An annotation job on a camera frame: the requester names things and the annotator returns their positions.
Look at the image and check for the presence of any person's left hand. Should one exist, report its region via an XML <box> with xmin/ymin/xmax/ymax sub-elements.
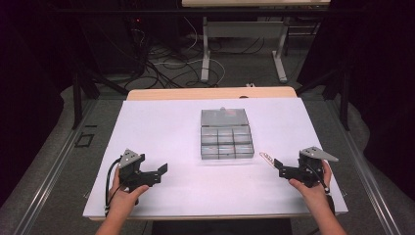
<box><xmin>108</xmin><ymin>167</ymin><xmax>150</xmax><ymax>214</ymax></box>

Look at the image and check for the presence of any person's right hand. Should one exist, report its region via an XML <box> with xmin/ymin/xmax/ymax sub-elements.
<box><xmin>288</xmin><ymin>160</ymin><xmax>334</xmax><ymax>210</ymax></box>

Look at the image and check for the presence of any black metal stand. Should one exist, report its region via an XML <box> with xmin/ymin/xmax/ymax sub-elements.
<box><xmin>295</xmin><ymin>65</ymin><xmax>352</xmax><ymax>132</ymax></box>
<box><xmin>71</xmin><ymin>63</ymin><xmax>129</xmax><ymax>130</ymax></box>

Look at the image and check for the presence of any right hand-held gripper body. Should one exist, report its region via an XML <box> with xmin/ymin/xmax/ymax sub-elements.
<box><xmin>297</xmin><ymin>146</ymin><xmax>340</xmax><ymax>189</ymax></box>

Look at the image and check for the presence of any wooden table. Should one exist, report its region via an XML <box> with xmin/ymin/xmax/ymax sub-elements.
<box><xmin>87</xmin><ymin>85</ymin><xmax>347</xmax><ymax>223</ymax></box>

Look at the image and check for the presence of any person's dark clothing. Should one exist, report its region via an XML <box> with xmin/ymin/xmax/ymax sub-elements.
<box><xmin>151</xmin><ymin>217</ymin><xmax>294</xmax><ymax>235</ymax></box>

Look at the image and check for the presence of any dark equipment with red light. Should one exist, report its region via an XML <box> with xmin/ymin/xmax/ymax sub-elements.
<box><xmin>122</xmin><ymin>15</ymin><xmax>149</xmax><ymax>78</ymax></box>

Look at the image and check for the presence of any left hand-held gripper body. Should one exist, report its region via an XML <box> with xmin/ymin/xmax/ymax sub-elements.
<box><xmin>117</xmin><ymin>149</ymin><xmax>147</xmax><ymax>194</ymax></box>

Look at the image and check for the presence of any bundle of floor cables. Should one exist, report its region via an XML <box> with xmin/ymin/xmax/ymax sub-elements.
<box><xmin>130</xmin><ymin>16</ymin><xmax>272</xmax><ymax>90</ymax></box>

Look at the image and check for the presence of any white paper sheet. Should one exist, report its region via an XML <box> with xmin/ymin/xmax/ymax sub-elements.
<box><xmin>82</xmin><ymin>97</ymin><xmax>349</xmax><ymax>219</ymax></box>

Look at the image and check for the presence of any white desk with metal legs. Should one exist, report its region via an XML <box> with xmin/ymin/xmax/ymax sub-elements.
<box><xmin>181</xmin><ymin>0</ymin><xmax>332</xmax><ymax>84</ymax></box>

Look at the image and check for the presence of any metal floor rail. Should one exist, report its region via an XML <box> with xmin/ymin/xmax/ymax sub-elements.
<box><xmin>13</xmin><ymin>97</ymin><xmax>99</xmax><ymax>235</ymax></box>
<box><xmin>322</xmin><ymin>97</ymin><xmax>404</xmax><ymax>235</ymax></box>

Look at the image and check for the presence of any clear plastic compartment box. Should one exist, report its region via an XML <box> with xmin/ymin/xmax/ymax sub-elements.
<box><xmin>200</xmin><ymin>107</ymin><xmax>255</xmax><ymax>161</ymax></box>

